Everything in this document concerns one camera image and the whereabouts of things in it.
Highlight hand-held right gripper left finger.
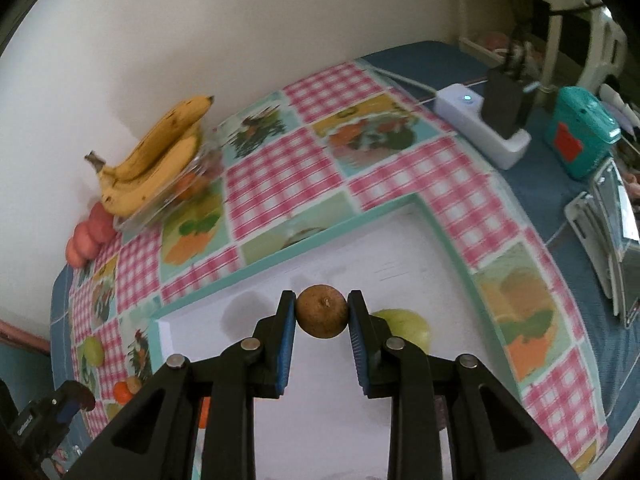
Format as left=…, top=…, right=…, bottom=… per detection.
left=62, top=290, right=297, bottom=480

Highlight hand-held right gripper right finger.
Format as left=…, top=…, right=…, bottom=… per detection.
left=347, top=290, right=581, bottom=480

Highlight white tray with teal rim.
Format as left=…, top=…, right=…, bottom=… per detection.
left=152, top=191, right=528, bottom=480

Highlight pink chair back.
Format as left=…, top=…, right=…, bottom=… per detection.
left=0, top=320, right=52, bottom=356

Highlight tangerine inside clear container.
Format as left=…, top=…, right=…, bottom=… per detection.
left=175, top=172, right=206, bottom=201

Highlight clear plastic container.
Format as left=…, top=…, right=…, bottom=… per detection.
left=112, top=130, right=226, bottom=233

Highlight banana bunch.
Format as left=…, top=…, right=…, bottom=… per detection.
left=84, top=95, right=216, bottom=218

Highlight white phone stand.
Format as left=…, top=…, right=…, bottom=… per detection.
left=564, top=192, right=640, bottom=331

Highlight white power strip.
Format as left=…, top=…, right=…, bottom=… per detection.
left=433, top=83, right=532, bottom=171

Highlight black charger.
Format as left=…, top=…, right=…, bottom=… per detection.
left=482, top=67, right=533, bottom=138

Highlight teal pouch with red label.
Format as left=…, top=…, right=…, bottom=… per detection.
left=543, top=86, right=622, bottom=181

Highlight white chair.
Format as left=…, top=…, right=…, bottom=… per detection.
left=457, top=0, right=631, bottom=101

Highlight white power cable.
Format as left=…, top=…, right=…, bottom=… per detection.
left=367, top=62, right=441, bottom=103

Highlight black charger cable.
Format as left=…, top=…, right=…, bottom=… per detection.
left=500, top=0, right=608, bottom=81

